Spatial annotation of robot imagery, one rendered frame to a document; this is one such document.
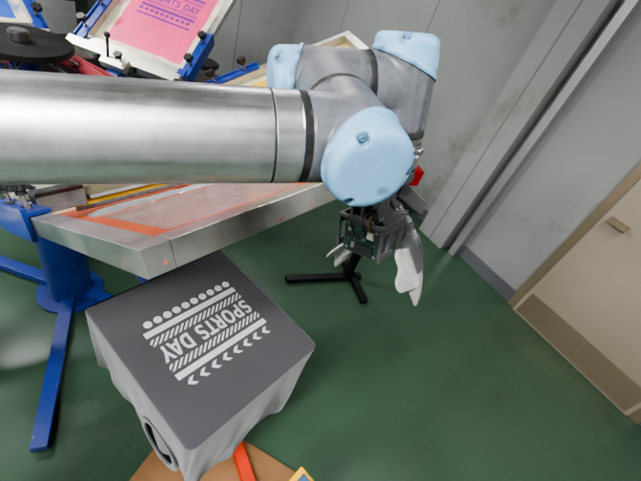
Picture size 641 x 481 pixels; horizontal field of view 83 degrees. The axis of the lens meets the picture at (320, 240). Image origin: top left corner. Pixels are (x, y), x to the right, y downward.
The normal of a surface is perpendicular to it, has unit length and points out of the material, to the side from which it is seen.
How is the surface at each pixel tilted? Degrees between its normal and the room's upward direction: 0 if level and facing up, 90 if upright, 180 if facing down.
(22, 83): 17
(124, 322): 0
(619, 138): 90
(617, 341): 90
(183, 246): 58
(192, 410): 0
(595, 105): 90
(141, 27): 32
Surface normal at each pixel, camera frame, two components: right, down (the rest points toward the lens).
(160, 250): 0.76, 0.11
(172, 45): 0.15, -0.31
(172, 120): 0.29, 0.00
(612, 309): -0.80, 0.18
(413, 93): 0.26, 0.48
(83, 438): 0.29, -0.73
